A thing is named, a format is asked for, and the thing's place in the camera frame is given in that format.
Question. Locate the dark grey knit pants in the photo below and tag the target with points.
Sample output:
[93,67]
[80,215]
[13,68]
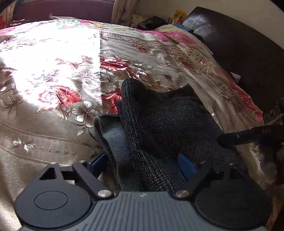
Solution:
[143,140]

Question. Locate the maroon upholstered window bench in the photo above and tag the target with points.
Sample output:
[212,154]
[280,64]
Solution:
[100,11]

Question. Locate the dark wooden headboard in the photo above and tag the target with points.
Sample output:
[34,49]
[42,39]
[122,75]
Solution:
[241,50]

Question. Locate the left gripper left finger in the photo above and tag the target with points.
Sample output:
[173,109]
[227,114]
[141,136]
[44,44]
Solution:
[85,175]

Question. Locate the beige curtain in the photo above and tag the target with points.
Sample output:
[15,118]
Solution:
[123,11]

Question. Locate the floral satin bedspread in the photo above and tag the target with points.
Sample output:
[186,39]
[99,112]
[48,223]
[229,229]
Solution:
[57,75]

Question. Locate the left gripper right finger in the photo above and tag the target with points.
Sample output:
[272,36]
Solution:
[198,177]

